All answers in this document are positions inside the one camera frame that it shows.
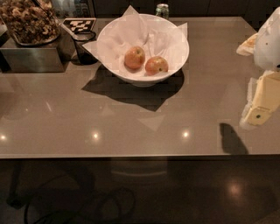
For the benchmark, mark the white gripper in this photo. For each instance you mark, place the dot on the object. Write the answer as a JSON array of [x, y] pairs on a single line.
[[268, 46]]

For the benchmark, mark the red-yellow apple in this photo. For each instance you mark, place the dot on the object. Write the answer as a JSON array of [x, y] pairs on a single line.
[[134, 58], [156, 65]]

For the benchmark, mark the white bowl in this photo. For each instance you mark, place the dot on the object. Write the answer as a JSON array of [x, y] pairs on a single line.
[[151, 76]]

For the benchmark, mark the white paper liner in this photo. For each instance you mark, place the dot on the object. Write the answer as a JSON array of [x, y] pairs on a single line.
[[137, 32]]

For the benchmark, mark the green glass jar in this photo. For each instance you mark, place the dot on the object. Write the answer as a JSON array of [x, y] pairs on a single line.
[[162, 10]]

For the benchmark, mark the black white marker tag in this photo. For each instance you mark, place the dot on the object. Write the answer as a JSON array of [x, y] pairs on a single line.
[[79, 24]]

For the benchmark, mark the steel box stand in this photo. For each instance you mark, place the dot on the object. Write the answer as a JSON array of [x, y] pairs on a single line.
[[49, 58]]

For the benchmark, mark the jar of granola snacks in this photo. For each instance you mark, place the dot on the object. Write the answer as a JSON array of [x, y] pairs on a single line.
[[30, 22]]

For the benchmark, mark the black wire cup holder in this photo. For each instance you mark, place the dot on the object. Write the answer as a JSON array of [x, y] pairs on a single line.
[[80, 38]]

